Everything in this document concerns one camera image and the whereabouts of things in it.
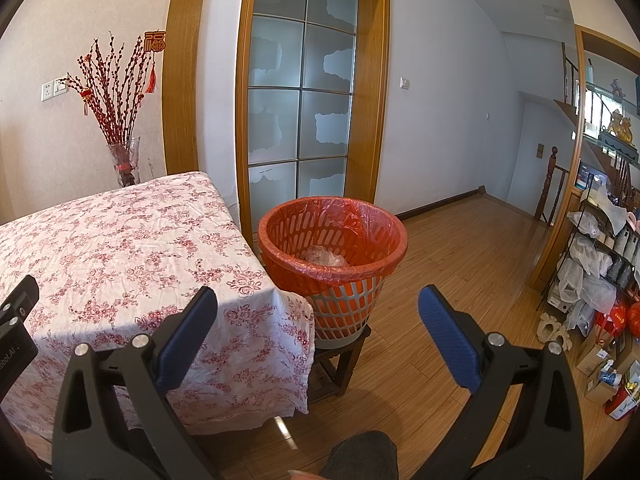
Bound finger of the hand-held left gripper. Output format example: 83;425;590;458
0;275;40;343

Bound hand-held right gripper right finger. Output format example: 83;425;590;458
418;284;586;480

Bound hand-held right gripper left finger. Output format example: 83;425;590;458
51;285;226;480

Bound orange-lined grey plastic basket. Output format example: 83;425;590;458
257;198;408;351

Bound clear plastic bag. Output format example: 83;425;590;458
300;245;351;267

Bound floral tablecloth table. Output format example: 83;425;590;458
0;171;317;436

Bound dark wooden stool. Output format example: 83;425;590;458
310;325;373;403

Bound dark wooden baseboard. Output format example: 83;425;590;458
395;186;486;221

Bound cardboard box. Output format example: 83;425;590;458
585;360;626;406
576;340;616;378

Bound person's dark trouser leg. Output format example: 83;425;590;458
320;430;398;480

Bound large white plastic bag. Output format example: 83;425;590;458
557;237;616;331

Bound red gift bag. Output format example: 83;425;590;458
592;302;628;351

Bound glass vase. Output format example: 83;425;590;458
107;136;142;188

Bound small white plastic bag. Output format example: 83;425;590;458
567;210;601;238

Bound red and white box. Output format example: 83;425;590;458
606;380;640;420

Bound red berry branches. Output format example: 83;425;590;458
65;30;156;146

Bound frosted glass door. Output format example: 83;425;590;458
247;0;360;211

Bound golden figurine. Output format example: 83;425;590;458
602;110;640;148

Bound stair railing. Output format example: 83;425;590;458
562;42;583;108

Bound red hanging character ornament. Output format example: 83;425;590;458
144;30;167;95

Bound black wire rack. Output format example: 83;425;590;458
537;160;640;341

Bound wooden partition frame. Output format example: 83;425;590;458
530;25;640;291

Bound wooden newel post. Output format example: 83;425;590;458
534;146;558;221

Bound wooden door frame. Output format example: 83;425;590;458
235;0;391;243

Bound wooden wall trim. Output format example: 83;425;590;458
162;0;213;176

